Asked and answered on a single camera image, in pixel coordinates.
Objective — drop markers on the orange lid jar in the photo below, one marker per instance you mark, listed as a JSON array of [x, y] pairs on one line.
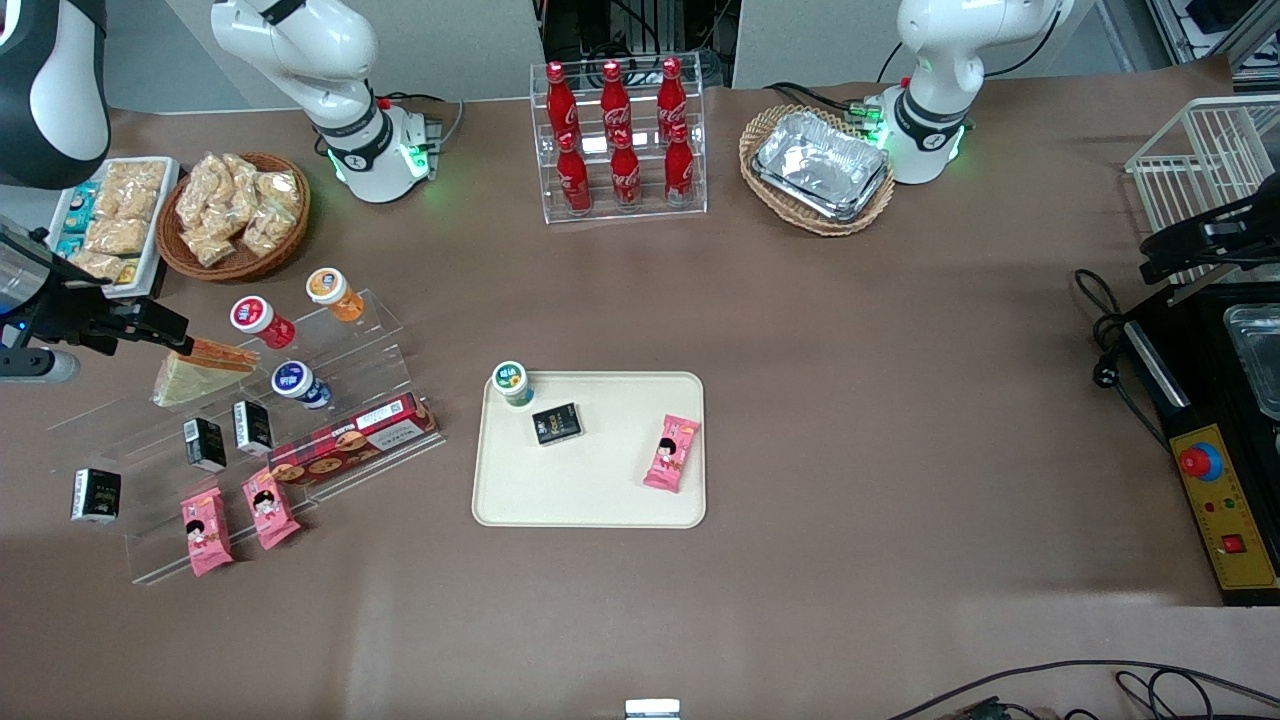
[[335, 293]]

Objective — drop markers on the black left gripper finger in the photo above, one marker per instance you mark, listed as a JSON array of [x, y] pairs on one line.
[[1170, 255]]

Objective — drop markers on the pink snack packet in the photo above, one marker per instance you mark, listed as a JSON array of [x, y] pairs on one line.
[[671, 455], [206, 532], [270, 510]]

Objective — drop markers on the black sealing machine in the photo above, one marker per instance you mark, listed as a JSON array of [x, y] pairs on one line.
[[1190, 400]]

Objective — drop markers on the brown wicker basket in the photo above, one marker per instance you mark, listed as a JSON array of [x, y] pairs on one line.
[[240, 268]]

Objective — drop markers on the stacked aluminium foil trays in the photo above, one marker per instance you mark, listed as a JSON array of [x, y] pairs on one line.
[[820, 165]]

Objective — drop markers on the light wicker basket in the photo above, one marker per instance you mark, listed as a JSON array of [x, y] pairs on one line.
[[760, 185]]

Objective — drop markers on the green lid jar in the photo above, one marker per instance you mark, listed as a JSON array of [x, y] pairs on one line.
[[512, 383]]

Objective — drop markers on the red lid jar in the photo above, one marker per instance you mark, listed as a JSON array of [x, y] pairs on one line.
[[260, 322]]

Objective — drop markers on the tan cracker pack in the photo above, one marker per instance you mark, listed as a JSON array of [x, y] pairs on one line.
[[135, 185], [95, 265], [118, 236]]

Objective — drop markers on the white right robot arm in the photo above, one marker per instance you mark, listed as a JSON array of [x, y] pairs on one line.
[[340, 120]]

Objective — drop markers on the triangular sandwich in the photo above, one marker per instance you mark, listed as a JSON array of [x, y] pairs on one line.
[[195, 380]]

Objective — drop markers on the small black carton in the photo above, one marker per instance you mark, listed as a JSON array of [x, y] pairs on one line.
[[253, 428], [205, 445], [96, 496]]

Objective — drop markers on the red cola bottle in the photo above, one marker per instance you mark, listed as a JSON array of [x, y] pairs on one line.
[[614, 100], [558, 105], [574, 180], [679, 170], [671, 98], [626, 175]]

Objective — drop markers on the red emergency stop button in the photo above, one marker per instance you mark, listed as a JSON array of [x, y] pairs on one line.
[[1200, 461]]

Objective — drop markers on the small blue snack pack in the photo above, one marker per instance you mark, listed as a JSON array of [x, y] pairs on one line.
[[80, 208], [68, 246]]

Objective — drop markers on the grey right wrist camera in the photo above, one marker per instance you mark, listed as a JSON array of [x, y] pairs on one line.
[[35, 365]]

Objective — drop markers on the clear acrylic bottle rack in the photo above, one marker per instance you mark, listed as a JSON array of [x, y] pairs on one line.
[[620, 215]]

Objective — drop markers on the white rectangular snack tray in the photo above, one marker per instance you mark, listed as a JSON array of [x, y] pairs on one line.
[[160, 230]]

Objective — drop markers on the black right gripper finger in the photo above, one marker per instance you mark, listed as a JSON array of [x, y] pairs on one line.
[[160, 325], [98, 344]]

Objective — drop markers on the blue lid jar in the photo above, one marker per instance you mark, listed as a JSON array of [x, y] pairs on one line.
[[298, 384]]

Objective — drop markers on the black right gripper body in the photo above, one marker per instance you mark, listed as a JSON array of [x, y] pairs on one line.
[[72, 307]]

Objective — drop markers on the clear bag of puffed snacks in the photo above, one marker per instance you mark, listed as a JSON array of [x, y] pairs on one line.
[[210, 243], [278, 190], [266, 232], [238, 175], [200, 190]]

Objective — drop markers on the long red cookie box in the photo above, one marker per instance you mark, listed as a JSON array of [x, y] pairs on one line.
[[350, 440]]

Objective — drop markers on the clear acrylic stepped shelf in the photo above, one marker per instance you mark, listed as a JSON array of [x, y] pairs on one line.
[[380, 340]]

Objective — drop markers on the beige serving tray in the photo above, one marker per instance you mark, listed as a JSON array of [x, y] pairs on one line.
[[600, 480]]

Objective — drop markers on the small flat black box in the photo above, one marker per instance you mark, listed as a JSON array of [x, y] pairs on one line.
[[558, 424]]

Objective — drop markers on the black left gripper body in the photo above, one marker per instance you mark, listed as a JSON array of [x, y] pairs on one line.
[[1206, 237]]

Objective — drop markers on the small white device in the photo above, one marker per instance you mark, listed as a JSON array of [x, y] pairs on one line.
[[652, 709]]

